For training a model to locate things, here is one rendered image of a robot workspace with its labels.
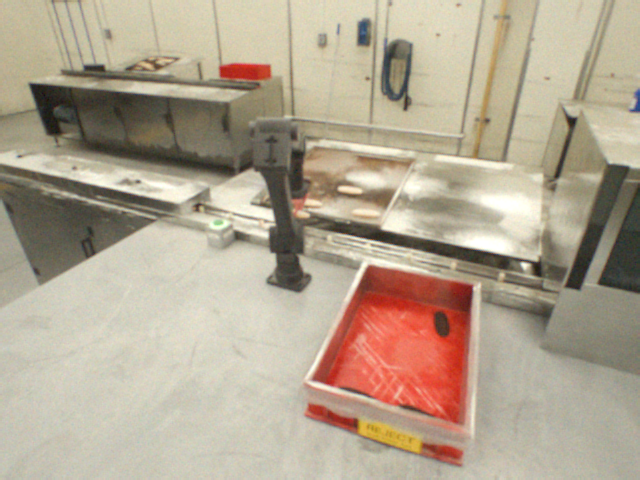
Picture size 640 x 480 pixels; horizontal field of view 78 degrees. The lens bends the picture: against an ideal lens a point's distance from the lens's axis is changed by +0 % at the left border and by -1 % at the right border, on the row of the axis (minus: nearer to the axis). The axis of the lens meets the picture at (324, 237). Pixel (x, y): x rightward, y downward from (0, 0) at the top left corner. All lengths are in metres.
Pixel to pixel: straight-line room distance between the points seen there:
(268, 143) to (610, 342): 0.90
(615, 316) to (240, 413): 0.84
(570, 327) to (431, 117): 4.09
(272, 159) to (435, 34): 4.12
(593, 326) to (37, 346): 1.34
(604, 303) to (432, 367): 0.40
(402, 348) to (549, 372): 0.34
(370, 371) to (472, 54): 4.19
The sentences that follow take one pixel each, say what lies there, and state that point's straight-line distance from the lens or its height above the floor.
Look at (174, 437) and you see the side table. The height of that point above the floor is 0.82.
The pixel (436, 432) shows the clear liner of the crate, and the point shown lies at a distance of 0.80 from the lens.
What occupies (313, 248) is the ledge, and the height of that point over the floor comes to 0.86.
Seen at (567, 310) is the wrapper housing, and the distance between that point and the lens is 1.08.
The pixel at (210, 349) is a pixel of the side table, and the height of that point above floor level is 0.82.
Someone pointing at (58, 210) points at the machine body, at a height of 0.73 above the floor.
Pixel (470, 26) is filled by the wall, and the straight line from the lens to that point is 4.83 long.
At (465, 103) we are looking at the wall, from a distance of 4.90.
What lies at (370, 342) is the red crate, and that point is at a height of 0.82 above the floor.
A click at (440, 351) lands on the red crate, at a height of 0.82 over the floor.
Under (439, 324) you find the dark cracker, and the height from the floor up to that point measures 0.83.
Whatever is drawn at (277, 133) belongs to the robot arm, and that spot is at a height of 1.32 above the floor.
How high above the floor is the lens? 1.55
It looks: 30 degrees down
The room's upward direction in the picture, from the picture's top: straight up
